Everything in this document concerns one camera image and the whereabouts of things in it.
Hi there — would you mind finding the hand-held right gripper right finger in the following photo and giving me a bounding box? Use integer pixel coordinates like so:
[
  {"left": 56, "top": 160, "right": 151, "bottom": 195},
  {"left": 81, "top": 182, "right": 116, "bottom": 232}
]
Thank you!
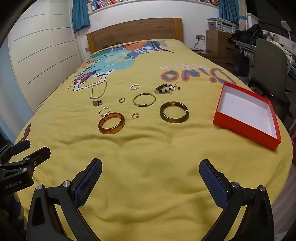
[{"left": 199, "top": 159, "right": 274, "bottom": 241}]

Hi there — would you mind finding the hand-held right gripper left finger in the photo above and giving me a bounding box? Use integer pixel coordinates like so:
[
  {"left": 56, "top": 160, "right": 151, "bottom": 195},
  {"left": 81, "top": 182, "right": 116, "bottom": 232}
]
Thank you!
[{"left": 27, "top": 158, "right": 103, "bottom": 241}]

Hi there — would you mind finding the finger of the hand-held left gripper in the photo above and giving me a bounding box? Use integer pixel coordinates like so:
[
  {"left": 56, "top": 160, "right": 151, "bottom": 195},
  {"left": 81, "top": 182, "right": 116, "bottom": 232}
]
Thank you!
[
  {"left": 9, "top": 140, "right": 31, "bottom": 156},
  {"left": 22, "top": 147, "right": 51, "bottom": 167}
]

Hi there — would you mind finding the dark green bangle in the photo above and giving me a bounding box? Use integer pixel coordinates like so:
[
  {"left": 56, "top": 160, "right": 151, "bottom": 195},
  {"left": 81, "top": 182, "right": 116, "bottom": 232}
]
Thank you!
[{"left": 159, "top": 101, "right": 189, "bottom": 124}]

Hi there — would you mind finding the red cardboard box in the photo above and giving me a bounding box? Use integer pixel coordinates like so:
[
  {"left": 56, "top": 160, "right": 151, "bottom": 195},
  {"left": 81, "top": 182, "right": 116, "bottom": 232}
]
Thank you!
[{"left": 213, "top": 82, "right": 282, "bottom": 151}]

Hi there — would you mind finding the thin brass bangle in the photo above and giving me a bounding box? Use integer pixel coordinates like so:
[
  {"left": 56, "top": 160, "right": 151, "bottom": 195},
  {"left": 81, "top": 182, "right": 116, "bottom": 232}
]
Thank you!
[{"left": 133, "top": 93, "right": 156, "bottom": 107}]

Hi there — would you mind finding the amber bangle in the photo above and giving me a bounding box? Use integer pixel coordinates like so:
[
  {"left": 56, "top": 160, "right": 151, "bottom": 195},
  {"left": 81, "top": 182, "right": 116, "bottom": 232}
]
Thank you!
[{"left": 98, "top": 112, "right": 126, "bottom": 135}]

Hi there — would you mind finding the yellow printed blanket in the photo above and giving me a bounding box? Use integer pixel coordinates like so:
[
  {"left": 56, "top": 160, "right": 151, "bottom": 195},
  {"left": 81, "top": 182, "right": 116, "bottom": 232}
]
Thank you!
[{"left": 14, "top": 39, "right": 292, "bottom": 241}]

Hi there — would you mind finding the white wardrobe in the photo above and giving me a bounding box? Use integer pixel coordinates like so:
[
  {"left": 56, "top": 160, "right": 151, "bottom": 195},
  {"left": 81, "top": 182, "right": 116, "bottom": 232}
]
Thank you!
[{"left": 8, "top": 0, "right": 82, "bottom": 114}]

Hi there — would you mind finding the dark hanging bag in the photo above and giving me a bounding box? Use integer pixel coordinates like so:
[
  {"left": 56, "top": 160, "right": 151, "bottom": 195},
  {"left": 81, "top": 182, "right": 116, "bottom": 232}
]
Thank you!
[{"left": 235, "top": 51, "right": 250, "bottom": 77}]

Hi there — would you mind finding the grey chair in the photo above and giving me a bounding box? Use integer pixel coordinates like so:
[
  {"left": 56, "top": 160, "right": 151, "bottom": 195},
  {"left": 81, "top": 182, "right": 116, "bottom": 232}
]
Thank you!
[{"left": 248, "top": 38, "right": 292, "bottom": 109}]

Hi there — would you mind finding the grey desk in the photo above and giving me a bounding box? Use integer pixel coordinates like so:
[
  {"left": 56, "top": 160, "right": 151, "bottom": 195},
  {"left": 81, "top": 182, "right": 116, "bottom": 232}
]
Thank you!
[{"left": 232, "top": 35, "right": 296, "bottom": 77}]

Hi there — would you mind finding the wooden dresser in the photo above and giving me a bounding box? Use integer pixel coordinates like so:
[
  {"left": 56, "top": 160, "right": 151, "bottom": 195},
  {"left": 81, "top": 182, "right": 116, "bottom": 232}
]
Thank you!
[{"left": 194, "top": 30, "right": 238, "bottom": 70}]

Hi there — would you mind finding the blue curtain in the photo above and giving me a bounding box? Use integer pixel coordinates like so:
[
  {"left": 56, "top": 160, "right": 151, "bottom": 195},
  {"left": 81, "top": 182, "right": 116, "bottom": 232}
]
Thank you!
[
  {"left": 72, "top": 0, "right": 91, "bottom": 33},
  {"left": 218, "top": 0, "right": 239, "bottom": 25}
]

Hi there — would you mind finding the black backpack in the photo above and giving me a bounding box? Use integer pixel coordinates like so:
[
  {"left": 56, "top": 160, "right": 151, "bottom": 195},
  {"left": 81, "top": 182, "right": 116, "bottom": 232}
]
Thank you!
[{"left": 232, "top": 23, "right": 264, "bottom": 44}]

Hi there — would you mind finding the wooden headboard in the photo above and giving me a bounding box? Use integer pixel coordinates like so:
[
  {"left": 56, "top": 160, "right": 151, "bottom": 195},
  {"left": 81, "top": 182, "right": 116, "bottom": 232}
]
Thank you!
[{"left": 86, "top": 18, "right": 183, "bottom": 54}]

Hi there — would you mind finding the grey printer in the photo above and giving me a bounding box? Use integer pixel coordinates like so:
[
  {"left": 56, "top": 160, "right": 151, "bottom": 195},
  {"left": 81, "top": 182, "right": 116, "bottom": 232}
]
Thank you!
[{"left": 207, "top": 17, "right": 236, "bottom": 33}]

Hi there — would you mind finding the white desk lamp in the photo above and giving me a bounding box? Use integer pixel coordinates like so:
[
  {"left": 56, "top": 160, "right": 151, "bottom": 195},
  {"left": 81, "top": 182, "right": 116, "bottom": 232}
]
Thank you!
[{"left": 280, "top": 20, "right": 292, "bottom": 40}]

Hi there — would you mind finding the pearl necklace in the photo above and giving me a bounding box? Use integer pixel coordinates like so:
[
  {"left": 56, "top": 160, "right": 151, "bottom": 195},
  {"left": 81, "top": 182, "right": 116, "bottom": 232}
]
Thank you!
[{"left": 89, "top": 81, "right": 108, "bottom": 100}]

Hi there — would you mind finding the black power cable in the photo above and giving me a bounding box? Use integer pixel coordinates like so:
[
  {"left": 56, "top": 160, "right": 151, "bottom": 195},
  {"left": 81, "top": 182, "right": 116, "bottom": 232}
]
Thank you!
[{"left": 191, "top": 38, "right": 208, "bottom": 52}]

